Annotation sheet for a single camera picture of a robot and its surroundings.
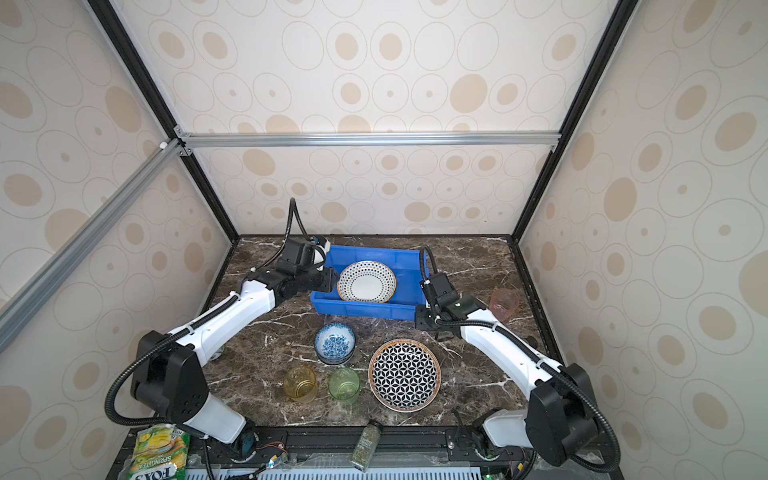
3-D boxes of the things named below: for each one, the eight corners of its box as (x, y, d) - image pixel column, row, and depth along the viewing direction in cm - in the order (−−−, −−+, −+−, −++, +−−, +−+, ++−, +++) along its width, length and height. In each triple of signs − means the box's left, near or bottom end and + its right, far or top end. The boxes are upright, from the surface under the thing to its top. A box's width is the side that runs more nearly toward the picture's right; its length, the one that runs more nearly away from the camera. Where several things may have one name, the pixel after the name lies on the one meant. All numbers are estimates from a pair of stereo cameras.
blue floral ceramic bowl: (316, 370, 88) (311, 360, 82) (322, 335, 95) (317, 323, 89) (354, 370, 88) (352, 360, 82) (357, 335, 95) (355, 323, 89)
